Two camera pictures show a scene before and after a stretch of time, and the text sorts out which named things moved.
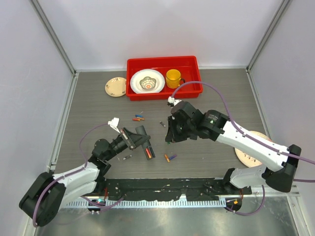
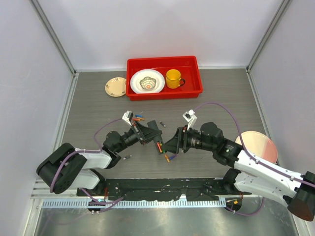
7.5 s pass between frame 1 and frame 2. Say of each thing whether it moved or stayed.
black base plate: stayed
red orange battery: moved
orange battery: stayed
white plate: stayed
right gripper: moved
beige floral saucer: stayed
